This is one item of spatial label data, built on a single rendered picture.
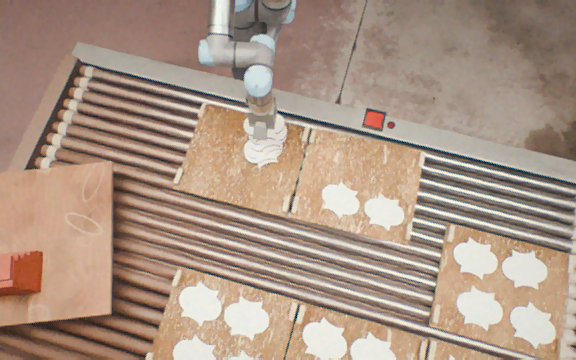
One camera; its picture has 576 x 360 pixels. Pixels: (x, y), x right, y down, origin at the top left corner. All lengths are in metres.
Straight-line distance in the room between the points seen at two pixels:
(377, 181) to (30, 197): 1.17
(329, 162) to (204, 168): 0.45
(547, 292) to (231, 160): 1.14
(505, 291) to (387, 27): 1.95
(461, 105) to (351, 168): 1.42
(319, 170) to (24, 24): 2.41
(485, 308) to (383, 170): 0.56
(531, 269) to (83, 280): 1.43
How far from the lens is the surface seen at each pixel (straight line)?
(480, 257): 1.78
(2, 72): 3.52
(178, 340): 1.70
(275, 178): 1.76
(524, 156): 1.98
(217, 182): 1.77
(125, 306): 1.77
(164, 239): 1.77
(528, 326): 1.80
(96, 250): 1.70
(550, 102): 3.28
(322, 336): 1.65
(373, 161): 1.80
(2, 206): 1.88
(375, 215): 1.72
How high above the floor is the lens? 2.59
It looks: 71 degrees down
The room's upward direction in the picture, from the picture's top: 3 degrees counter-clockwise
